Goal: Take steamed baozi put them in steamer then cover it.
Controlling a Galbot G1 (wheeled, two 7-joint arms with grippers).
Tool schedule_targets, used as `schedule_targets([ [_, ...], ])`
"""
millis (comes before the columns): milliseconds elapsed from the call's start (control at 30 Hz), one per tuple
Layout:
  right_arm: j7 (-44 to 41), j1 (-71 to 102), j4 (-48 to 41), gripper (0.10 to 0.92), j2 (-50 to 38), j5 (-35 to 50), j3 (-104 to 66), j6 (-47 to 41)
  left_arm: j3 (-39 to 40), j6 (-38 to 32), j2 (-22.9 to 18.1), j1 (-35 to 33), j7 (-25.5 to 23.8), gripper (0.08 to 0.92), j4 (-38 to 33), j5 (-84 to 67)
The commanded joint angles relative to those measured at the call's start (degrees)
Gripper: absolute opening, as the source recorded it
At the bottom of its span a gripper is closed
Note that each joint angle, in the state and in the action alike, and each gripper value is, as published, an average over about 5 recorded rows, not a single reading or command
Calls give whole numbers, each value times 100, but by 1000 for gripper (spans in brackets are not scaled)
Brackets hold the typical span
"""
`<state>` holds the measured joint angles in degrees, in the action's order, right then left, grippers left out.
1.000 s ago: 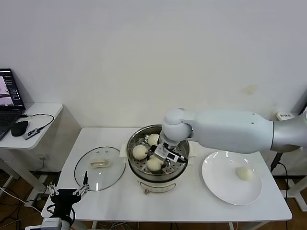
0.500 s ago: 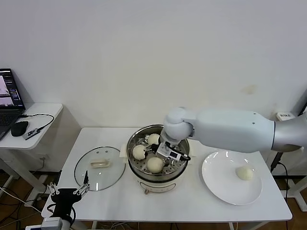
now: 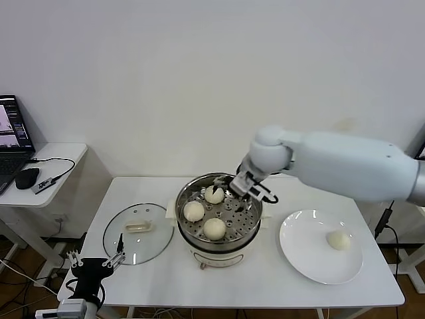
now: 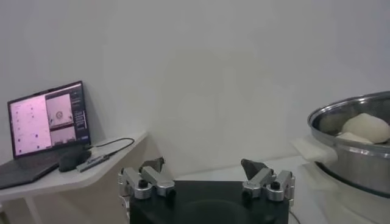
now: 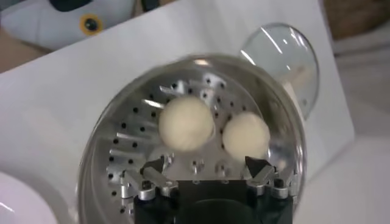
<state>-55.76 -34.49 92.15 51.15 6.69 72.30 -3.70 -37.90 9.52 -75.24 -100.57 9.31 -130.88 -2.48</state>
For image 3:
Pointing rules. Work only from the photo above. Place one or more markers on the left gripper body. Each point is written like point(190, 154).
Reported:
point(94, 269)

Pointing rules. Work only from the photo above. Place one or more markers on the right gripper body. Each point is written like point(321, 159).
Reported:
point(244, 186)

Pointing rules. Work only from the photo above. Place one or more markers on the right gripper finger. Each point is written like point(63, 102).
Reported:
point(241, 207)
point(221, 182)

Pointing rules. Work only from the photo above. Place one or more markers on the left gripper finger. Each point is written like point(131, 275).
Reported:
point(74, 260)
point(120, 246)

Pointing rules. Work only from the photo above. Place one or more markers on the white steamed baozi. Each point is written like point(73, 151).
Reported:
point(214, 228)
point(338, 240)
point(194, 211)
point(212, 197)

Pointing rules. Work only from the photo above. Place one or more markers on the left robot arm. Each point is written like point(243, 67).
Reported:
point(71, 307)

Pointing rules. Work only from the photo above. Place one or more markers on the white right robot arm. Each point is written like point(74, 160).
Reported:
point(332, 159)

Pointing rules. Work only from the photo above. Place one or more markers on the stainless steel steamer basket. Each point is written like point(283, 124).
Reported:
point(239, 226)

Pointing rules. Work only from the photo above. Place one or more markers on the cream electric cooker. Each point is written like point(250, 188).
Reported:
point(219, 257)

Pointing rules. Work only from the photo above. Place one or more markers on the grey external drive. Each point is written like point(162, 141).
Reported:
point(42, 186)

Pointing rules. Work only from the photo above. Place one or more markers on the white round plate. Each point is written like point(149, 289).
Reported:
point(305, 259)

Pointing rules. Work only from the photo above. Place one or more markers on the black computer mouse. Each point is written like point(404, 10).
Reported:
point(26, 178)

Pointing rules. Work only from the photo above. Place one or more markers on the white side table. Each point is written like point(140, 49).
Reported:
point(63, 156)

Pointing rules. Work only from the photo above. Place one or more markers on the white wall socket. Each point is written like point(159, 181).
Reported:
point(62, 219)

